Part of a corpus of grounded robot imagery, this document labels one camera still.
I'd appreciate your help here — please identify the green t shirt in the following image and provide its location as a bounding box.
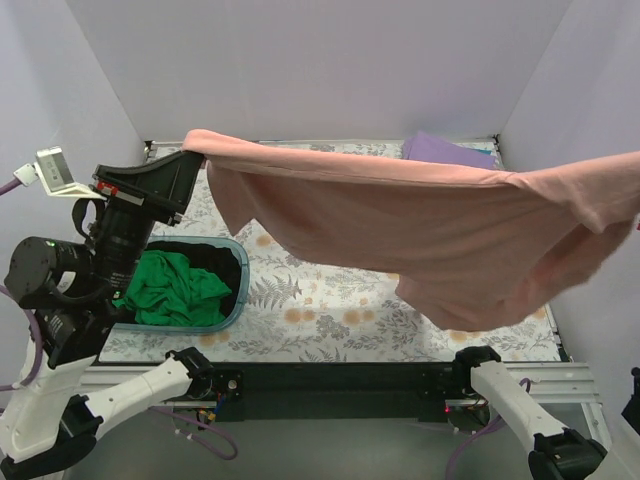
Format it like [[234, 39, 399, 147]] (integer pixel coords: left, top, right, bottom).
[[113, 250, 232, 328]]

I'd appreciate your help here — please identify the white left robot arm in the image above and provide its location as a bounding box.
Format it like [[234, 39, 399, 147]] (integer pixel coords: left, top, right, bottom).
[[1, 147, 214, 479]]

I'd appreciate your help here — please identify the floral table mat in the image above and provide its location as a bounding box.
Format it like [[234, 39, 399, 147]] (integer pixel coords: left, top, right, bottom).
[[95, 139, 569, 364]]

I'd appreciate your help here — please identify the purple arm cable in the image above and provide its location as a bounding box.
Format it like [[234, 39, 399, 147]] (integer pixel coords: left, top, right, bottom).
[[444, 377, 532, 480], [0, 174, 239, 461]]

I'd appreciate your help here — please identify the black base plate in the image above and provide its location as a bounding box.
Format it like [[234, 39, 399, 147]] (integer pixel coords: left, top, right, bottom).
[[164, 360, 501, 425]]

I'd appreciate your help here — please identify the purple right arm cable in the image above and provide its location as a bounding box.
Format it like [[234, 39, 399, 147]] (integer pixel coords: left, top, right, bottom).
[[444, 377, 532, 480]]

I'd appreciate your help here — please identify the pink t shirt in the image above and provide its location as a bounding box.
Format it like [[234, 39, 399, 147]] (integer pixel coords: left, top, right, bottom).
[[183, 130, 639, 331]]

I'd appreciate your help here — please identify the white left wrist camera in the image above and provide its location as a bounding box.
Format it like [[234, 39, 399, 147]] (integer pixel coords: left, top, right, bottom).
[[13, 146, 105, 200]]

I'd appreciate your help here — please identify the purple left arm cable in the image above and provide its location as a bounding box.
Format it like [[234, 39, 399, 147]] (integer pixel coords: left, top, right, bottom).
[[0, 174, 239, 461]]

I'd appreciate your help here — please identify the folded purple t shirt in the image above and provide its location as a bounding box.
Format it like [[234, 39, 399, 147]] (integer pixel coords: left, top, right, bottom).
[[402, 132, 495, 170]]

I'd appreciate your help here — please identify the blue plastic basket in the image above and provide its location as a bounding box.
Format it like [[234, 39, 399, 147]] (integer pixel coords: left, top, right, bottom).
[[114, 235, 250, 335]]

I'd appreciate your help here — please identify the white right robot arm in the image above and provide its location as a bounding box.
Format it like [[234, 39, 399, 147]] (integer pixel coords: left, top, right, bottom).
[[452, 346, 639, 479]]

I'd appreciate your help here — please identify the aluminium frame rail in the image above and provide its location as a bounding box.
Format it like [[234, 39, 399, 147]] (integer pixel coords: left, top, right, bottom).
[[76, 362, 601, 404]]

